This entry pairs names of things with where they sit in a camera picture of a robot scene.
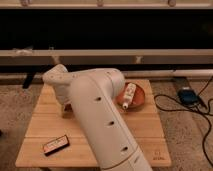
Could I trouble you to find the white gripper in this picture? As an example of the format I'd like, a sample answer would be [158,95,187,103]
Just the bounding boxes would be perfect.
[54,87,71,118]

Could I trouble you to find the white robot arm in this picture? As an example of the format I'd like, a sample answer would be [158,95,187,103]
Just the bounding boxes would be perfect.
[43,64,153,171]

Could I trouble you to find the wooden table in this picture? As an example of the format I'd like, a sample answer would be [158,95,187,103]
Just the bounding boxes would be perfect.
[16,79,171,168]

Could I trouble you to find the white bottle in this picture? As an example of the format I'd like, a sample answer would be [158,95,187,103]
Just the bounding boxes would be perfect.
[122,83,136,109]

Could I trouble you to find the orange bowl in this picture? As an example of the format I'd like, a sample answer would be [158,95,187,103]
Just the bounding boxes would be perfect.
[116,82,145,110]

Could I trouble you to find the grey metal rail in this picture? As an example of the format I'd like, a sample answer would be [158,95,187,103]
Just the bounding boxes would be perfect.
[0,49,213,66]

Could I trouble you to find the black cable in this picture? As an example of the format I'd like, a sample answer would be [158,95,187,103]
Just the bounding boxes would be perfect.
[153,75,213,168]

